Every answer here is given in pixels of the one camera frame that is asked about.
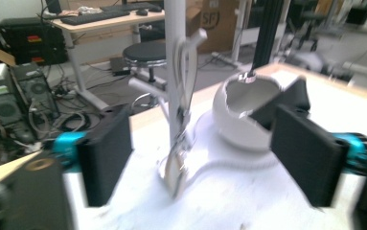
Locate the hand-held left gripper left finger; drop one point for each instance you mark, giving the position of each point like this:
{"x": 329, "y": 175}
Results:
{"x": 106, "y": 153}

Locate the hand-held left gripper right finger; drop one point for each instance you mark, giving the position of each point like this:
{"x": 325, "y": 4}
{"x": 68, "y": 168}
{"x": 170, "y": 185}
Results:
{"x": 309, "y": 156}

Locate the white round bowl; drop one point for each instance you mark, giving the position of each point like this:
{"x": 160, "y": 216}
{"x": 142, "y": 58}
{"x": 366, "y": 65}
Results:
{"x": 232, "y": 124}

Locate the small black box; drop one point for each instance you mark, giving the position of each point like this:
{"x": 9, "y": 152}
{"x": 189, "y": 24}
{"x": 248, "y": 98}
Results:
{"x": 119, "y": 66}

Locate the dark computer tower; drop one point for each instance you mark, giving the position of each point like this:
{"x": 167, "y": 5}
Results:
{"x": 2, "y": 115}
{"x": 35, "y": 89}

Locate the black round stool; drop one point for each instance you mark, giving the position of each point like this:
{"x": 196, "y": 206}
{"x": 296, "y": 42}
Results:
{"x": 144, "y": 52}

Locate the white pole stand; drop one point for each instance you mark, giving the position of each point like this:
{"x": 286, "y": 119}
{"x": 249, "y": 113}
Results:
{"x": 174, "y": 64}

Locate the wooden desk with white legs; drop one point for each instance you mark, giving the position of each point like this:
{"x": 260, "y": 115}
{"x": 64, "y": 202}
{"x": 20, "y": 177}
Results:
{"x": 107, "y": 27}

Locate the black office chair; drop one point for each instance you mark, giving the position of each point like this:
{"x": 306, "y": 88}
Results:
{"x": 305, "y": 25}

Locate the black stacked cases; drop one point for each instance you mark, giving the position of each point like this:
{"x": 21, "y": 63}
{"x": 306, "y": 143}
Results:
{"x": 31, "y": 41}

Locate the black keyboard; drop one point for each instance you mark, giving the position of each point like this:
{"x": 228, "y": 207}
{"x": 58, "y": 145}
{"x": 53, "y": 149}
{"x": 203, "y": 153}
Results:
{"x": 130, "y": 6}
{"x": 91, "y": 17}

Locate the black computer mouse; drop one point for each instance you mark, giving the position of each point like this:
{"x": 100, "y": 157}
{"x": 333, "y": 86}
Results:
{"x": 142, "y": 12}

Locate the brown cardboard box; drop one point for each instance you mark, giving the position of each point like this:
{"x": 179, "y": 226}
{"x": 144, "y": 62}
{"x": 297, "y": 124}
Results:
{"x": 219, "y": 25}

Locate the black metal post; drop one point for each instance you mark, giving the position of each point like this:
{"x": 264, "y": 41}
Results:
{"x": 267, "y": 35}

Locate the white metal post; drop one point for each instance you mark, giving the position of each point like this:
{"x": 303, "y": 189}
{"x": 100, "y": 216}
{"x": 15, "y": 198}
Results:
{"x": 239, "y": 28}

